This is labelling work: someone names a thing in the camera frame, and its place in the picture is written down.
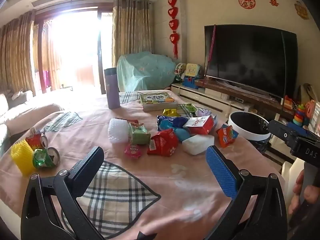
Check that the yellow toy box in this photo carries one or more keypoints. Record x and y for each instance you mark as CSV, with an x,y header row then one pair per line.
x,y
192,70

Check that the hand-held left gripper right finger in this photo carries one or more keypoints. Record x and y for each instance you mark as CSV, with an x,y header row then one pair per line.
x,y
221,172

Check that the round red wall sticker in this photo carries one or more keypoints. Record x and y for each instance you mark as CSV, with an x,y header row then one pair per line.
x,y
246,1

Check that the white television stand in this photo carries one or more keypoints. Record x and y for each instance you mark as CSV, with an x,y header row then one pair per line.
x,y
215,97

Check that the teal dust cover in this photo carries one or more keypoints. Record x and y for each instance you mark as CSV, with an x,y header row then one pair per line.
x,y
147,70

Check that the person's right hand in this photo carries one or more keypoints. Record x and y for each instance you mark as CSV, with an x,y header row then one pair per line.
x,y
297,185

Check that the yellow foam net sleeve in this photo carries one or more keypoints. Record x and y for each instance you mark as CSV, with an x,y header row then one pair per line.
x,y
22,157

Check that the blue snack packet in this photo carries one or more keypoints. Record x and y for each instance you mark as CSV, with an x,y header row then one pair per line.
x,y
172,121

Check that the red and white carton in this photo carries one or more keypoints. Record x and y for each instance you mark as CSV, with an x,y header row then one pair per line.
x,y
200,125

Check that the red toy house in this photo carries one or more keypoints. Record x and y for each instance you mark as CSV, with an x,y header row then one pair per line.
x,y
288,102

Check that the beige patterned curtain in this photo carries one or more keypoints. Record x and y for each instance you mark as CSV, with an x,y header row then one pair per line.
x,y
132,40
16,55

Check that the teal plastic wrapper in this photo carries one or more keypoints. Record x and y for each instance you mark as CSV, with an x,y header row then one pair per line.
x,y
182,133

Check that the crushed red can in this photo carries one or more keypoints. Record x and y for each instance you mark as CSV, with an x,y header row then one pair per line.
x,y
35,141

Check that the beige sofa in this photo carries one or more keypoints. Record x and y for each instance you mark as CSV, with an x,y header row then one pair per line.
x,y
22,110

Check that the green foil packet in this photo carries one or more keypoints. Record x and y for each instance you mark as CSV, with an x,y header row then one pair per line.
x,y
187,108

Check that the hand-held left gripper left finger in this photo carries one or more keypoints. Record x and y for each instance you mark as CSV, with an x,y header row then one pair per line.
x,y
87,172

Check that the pink stick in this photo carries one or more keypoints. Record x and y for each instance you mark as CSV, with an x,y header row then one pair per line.
x,y
211,52

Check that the purple and white packet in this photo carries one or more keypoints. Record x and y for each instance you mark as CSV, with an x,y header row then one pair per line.
x,y
206,113

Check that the red heart hanging decoration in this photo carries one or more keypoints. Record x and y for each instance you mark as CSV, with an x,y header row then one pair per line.
x,y
173,21

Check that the colourful picture book box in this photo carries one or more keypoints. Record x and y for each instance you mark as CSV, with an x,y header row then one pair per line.
x,y
157,101

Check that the crushed green can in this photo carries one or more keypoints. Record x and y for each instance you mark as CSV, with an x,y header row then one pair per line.
x,y
45,158

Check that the gold foil packet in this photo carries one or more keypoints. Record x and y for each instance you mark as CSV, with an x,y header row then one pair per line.
x,y
170,112

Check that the round cage ball toy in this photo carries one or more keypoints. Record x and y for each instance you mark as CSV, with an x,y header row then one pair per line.
x,y
180,69

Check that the white foam net sleeve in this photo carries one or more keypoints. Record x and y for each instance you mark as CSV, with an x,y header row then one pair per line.
x,y
118,131

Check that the blue toy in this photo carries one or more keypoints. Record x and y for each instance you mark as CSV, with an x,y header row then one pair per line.
x,y
190,82

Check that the white foam block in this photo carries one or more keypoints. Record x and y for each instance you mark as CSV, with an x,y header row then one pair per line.
x,y
198,145

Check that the red box frame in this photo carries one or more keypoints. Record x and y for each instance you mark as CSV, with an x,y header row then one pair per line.
x,y
130,121

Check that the gold wall sticker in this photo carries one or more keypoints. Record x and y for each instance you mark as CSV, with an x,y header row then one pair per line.
x,y
301,10

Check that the green snack packet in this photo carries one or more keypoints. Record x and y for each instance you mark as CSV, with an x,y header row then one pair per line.
x,y
138,135

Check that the orange snack packet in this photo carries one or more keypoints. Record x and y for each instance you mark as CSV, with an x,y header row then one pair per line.
x,y
226,135

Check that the black flat television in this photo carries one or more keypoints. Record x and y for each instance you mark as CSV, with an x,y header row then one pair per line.
x,y
250,57

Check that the red snack packet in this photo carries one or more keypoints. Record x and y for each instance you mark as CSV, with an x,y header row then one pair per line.
x,y
162,142

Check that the purple thermos bottle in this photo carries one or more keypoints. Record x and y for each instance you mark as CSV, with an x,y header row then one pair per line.
x,y
112,90

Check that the pink round jelly cup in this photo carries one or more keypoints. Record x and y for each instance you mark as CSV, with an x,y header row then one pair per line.
x,y
133,150

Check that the pink blanket with plaid patches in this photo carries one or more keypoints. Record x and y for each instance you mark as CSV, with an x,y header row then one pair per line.
x,y
150,180

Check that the small red wall sticker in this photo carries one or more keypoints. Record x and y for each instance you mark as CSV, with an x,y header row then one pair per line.
x,y
274,2

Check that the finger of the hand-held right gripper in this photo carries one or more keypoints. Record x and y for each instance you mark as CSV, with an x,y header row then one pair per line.
x,y
282,132

